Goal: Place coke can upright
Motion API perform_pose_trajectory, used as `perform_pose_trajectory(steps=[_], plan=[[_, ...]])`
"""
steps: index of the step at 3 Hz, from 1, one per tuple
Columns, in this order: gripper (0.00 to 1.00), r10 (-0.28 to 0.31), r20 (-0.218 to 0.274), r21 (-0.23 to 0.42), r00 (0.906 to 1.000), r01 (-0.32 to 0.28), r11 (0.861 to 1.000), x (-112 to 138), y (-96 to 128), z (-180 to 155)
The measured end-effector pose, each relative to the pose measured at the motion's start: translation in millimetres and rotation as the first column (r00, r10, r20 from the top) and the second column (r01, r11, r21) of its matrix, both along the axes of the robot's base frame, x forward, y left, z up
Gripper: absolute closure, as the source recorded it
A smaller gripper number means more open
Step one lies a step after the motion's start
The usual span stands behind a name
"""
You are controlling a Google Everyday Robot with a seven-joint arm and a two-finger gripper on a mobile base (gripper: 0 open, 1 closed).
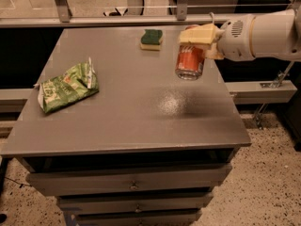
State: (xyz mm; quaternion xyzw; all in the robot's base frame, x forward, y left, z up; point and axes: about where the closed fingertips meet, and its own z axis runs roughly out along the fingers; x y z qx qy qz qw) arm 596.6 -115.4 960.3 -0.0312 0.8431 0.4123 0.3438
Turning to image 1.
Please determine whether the grey metal railing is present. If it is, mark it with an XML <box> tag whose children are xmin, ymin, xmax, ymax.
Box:
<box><xmin>0</xmin><ymin>0</ymin><xmax>301</xmax><ymax>29</ymax></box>

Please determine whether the white cable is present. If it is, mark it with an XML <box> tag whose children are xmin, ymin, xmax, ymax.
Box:
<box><xmin>208</xmin><ymin>11</ymin><xmax>230</xmax><ymax>28</ymax></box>

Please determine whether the green yellow sponge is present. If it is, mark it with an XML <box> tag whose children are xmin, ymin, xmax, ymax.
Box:
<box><xmin>140</xmin><ymin>29</ymin><xmax>163</xmax><ymax>51</ymax></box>

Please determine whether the green chip bag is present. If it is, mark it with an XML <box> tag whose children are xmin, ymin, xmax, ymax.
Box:
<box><xmin>37</xmin><ymin>58</ymin><xmax>99</xmax><ymax>114</ymax></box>

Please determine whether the grey drawer cabinet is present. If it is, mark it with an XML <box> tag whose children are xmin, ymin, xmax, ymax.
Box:
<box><xmin>0</xmin><ymin>24</ymin><xmax>253</xmax><ymax>226</ymax></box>

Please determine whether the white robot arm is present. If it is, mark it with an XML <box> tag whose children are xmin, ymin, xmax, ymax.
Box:
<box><xmin>178</xmin><ymin>9</ymin><xmax>301</xmax><ymax>62</ymax></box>

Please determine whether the bottom grey drawer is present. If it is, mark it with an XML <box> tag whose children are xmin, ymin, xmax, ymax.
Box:
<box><xmin>76</xmin><ymin>209</ymin><xmax>201</xmax><ymax>226</ymax></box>

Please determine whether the red coke can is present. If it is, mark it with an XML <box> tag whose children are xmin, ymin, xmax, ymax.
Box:
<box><xmin>174</xmin><ymin>24</ymin><xmax>206</xmax><ymax>81</ymax></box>

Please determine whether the grey drawer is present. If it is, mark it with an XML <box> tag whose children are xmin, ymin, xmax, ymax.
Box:
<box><xmin>76</xmin><ymin>209</ymin><xmax>201</xmax><ymax>226</ymax></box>
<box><xmin>58</xmin><ymin>192</ymin><xmax>213</xmax><ymax>215</ymax></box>
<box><xmin>26</xmin><ymin>164</ymin><xmax>231</xmax><ymax>196</ymax></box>

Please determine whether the middle grey drawer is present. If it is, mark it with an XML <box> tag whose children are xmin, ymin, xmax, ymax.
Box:
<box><xmin>58</xmin><ymin>192</ymin><xmax>213</xmax><ymax>215</ymax></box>

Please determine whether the top grey drawer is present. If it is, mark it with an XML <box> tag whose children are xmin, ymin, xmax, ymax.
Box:
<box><xmin>26</xmin><ymin>164</ymin><xmax>231</xmax><ymax>196</ymax></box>

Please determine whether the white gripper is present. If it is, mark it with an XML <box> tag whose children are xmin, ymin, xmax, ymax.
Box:
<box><xmin>178</xmin><ymin>14</ymin><xmax>255</xmax><ymax>61</ymax></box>

